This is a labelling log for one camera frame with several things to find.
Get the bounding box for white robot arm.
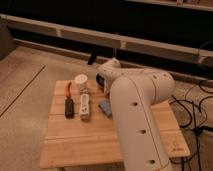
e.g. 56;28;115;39
98;58;175;171

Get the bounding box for blue sponge block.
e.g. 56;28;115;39
99;100;112;117

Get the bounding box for dark ceramic bowl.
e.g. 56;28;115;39
96;74;104;88

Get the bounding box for black floor cables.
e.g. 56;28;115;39
168;79;213;171

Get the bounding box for black brush orange handle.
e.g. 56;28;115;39
65;82;74;118

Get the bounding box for metal shelf rail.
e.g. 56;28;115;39
0;13;213;64

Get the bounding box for wooden table board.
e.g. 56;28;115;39
40;80;190;168

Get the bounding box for white remote control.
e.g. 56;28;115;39
79;90;90;121

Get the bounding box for white paper cup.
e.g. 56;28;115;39
74;74;88;90

